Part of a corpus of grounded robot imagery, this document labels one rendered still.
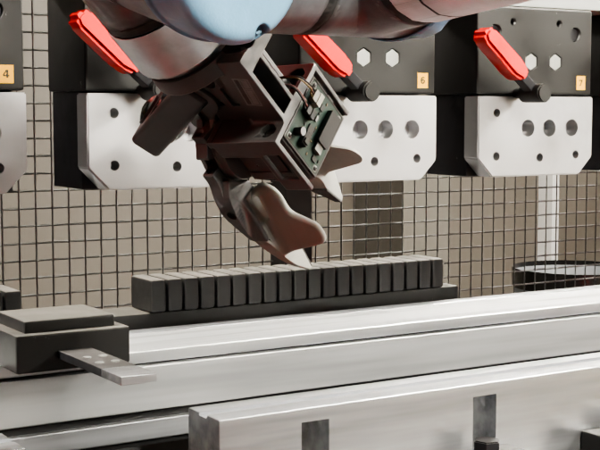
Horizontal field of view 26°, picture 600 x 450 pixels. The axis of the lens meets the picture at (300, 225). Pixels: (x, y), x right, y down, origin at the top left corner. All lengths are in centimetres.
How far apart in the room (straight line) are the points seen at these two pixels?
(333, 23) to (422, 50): 45
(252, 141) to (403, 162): 35
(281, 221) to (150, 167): 17
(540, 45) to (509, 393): 35
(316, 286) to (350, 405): 46
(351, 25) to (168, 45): 12
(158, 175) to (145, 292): 50
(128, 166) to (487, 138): 38
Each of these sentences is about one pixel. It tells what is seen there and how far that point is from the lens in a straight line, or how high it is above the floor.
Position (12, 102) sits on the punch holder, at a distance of 103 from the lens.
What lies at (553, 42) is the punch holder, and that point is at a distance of 133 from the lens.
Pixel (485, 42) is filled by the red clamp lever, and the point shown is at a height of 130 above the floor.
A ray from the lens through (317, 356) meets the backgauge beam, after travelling 150.
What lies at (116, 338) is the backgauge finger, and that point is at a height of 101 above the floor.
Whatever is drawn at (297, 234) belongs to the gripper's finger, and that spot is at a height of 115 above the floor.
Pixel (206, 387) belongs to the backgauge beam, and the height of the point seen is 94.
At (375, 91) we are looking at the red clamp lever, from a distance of 114.
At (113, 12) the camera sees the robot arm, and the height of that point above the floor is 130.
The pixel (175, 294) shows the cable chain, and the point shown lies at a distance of 156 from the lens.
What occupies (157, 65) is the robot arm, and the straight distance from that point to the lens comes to 84.
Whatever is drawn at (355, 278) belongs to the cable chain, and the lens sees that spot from 169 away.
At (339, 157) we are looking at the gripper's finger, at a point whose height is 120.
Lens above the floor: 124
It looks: 5 degrees down
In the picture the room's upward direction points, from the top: straight up
